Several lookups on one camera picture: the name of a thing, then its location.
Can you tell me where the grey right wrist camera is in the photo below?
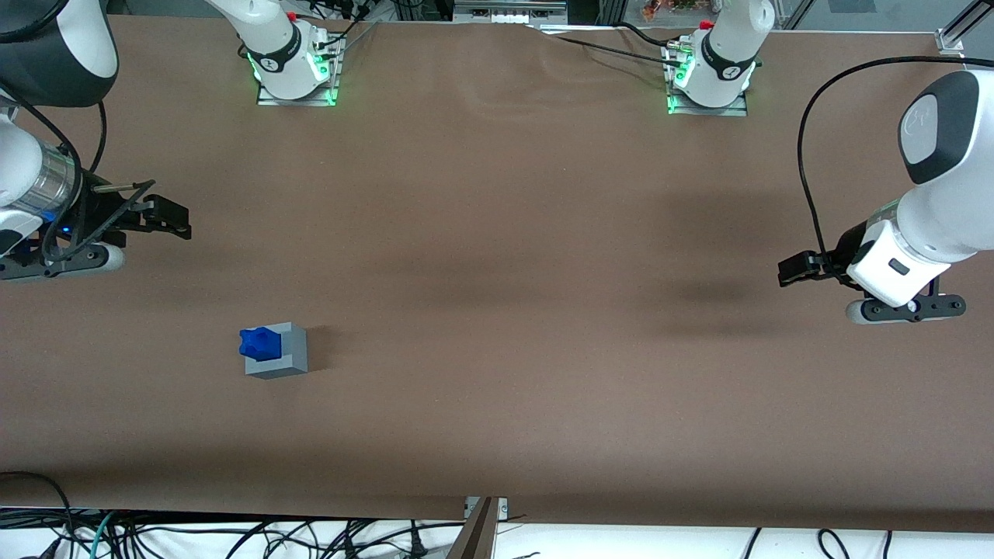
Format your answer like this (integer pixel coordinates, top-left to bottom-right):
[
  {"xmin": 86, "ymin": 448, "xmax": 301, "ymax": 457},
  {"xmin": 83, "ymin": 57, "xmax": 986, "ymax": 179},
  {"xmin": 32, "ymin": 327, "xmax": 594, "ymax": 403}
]
[{"xmin": 0, "ymin": 242, "xmax": 126, "ymax": 283}]

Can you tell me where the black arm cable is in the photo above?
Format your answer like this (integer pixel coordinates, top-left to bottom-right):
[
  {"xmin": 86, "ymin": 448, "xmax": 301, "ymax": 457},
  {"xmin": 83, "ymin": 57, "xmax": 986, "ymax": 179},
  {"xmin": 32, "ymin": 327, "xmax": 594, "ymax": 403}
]
[
  {"xmin": 797, "ymin": 56, "xmax": 994, "ymax": 269},
  {"xmin": 0, "ymin": 84, "xmax": 158, "ymax": 266}
]

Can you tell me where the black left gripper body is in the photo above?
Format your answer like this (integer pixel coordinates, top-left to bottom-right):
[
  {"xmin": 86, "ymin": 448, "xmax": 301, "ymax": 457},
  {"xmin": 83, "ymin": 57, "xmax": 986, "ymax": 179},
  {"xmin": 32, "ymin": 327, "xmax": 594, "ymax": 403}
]
[{"xmin": 822, "ymin": 221, "xmax": 885, "ymax": 283}]

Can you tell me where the black floor cable loop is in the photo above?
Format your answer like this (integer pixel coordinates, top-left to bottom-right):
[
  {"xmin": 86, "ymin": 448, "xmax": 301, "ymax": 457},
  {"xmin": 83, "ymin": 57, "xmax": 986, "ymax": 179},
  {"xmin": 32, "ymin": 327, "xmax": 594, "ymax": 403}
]
[{"xmin": 0, "ymin": 470, "xmax": 77, "ymax": 559}]

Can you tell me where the aluminium frame post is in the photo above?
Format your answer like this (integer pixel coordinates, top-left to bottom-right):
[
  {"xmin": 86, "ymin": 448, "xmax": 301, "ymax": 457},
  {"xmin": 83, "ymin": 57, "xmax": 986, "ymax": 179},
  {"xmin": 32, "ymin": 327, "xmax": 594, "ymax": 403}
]
[{"xmin": 446, "ymin": 497, "xmax": 500, "ymax": 559}]

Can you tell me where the white power strip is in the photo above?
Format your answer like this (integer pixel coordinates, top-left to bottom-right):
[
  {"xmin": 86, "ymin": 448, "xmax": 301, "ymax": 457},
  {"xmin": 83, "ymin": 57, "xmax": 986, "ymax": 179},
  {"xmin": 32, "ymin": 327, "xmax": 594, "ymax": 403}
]
[{"xmin": 454, "ymin": 0, "xmax": 569, "ymax": 26}]

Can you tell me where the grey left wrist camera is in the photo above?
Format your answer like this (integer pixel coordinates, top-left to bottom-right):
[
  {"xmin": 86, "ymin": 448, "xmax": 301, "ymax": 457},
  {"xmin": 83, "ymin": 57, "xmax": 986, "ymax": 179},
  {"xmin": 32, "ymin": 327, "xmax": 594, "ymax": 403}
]
[{"xmin": 845, "ymin": 293, "xmax": 967, "ymax": 325}]

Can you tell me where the gray square base block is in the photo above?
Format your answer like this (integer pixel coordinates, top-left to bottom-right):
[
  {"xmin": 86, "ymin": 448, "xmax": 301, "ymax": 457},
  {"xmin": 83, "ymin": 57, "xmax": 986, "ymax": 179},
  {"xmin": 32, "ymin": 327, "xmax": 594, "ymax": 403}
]
[{"xmin": 244, "ymin": 321, "xmax": 309, "ymax": 380}]

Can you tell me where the teal floor cable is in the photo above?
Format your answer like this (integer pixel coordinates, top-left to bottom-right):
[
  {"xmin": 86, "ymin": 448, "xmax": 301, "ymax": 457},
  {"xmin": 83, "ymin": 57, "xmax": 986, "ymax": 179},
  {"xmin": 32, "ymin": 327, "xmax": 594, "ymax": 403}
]
[{"xmin": 74, "ymin": 510, "xmax": 119, "ymax": 559}]

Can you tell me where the brown table cover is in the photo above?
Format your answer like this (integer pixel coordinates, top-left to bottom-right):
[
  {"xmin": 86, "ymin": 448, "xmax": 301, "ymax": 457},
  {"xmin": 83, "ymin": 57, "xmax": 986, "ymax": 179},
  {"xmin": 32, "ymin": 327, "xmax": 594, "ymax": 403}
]
[{"xmin": 0, "ymin": 14, "xmax": 994, "ymax": 536}]

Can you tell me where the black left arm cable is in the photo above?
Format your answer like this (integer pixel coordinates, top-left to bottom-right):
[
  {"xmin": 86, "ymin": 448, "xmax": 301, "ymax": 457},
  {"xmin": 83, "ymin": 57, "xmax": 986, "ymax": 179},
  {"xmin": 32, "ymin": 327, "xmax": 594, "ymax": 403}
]
[{"xmin": 797, "ymin": 56, "xmax": 994, "ymax": 269}]

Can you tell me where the blue plastic part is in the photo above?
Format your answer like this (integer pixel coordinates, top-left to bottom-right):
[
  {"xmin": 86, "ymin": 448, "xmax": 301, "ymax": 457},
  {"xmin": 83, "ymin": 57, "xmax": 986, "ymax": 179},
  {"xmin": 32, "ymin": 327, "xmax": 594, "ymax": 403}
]
[{"xmin": 238, "ymin": 325, "xmax": 283, "ymax": 363}]

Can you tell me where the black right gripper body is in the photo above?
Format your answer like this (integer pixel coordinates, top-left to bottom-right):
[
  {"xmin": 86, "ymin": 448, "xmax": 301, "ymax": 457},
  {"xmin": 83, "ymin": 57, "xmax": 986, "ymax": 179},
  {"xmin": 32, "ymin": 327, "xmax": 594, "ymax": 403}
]
[{"xmin": 76, "ymin": 180, "xmax": 150, "ymax": 251}]

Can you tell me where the metal corner bracket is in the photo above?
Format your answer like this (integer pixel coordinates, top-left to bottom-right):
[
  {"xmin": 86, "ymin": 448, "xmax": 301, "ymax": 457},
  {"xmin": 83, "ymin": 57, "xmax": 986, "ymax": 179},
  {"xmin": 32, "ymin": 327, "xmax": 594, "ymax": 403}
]
[{"xmin": 464, "ymin": 496, "xmax": 510, "ymax": 521}]

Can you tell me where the aluminium frame profile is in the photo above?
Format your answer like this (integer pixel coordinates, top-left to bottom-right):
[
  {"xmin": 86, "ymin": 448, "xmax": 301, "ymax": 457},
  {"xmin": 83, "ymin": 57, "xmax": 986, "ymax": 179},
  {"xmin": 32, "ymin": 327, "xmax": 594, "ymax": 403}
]
[{"xmin": 935, "ymin": 0, "xmax": 994, "ymax": 57}]

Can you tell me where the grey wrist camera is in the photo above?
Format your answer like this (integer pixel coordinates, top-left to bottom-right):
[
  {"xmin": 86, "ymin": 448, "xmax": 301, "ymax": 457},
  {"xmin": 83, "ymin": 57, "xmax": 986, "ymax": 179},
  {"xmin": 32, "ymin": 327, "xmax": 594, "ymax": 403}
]
[
  {"xmin": 0, "ymin": 242, "xmax": 126, "ymax": 283},
  {"xmin": 845, "ymin": 293, "xmax": 967, "ymax": 325}
]

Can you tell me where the black table cable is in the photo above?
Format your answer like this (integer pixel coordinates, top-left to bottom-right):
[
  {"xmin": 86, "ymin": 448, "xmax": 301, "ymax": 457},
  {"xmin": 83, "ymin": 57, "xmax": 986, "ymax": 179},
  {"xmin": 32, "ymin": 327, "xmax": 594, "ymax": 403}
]
[
  {"xmin": 553, "ymin": 36, "xmax": 686, "ymax": 66},
  {"xmin": 617, "ymin": 22, "xmax": 686, "ymax": 50}
]

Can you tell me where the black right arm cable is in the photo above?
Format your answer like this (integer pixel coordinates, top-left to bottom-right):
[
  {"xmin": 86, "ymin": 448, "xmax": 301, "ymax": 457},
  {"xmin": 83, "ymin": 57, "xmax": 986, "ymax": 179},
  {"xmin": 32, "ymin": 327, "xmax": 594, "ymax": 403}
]
[{"xmin": 0, "ymin": 84, "xmax": 158, "ymax": 266}]

